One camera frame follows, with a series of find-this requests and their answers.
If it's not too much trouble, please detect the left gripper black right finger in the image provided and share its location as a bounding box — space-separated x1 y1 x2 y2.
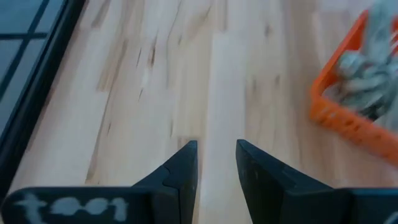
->
234 139 353 224

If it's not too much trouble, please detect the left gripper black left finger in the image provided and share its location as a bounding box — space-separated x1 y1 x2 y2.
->
132 139 200 224

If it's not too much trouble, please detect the orange plastic slotted basket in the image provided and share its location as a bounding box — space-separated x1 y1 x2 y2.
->
309 9 398 169

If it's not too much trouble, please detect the green white sweetener packet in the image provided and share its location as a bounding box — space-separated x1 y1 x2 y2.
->
337 51 377 80
341 73 398 105

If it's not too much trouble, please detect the pile of grey items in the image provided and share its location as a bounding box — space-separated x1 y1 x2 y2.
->
362 0 398 63

